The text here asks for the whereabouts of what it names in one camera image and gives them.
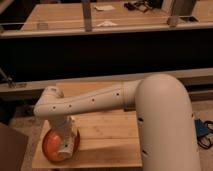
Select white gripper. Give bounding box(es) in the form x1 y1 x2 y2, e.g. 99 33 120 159
55 128 77 160

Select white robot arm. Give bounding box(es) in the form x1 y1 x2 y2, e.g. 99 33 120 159
34 74 201 171

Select orange ceramic bowl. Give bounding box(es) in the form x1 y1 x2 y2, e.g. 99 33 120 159
42 129 80 163

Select wooden board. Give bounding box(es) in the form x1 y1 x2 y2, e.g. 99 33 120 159
34 81 139 168

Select dark brown box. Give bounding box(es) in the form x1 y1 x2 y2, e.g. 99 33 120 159
0 123 28 171

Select crumpled white paper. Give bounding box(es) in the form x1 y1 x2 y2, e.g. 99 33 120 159
97 20 117 27

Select white paper sheet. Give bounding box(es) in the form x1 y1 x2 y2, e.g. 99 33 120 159
94 5 115 11

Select blue object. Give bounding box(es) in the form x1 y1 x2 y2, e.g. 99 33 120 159
195 119 208 137

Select black tool pile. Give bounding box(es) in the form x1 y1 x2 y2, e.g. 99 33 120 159
124 0 154 13

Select metal clamp bracket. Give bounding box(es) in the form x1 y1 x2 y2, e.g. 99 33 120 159
0 68 27 88

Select metal post left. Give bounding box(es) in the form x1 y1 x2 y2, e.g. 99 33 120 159
82 0 92 32

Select metal post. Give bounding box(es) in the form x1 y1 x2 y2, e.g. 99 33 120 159
167 0 197 27
82 0 92 32

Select black cables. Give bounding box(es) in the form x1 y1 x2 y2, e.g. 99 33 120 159
196 120 213 150

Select metal post right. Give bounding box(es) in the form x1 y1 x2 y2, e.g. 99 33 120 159
167 0 197 27

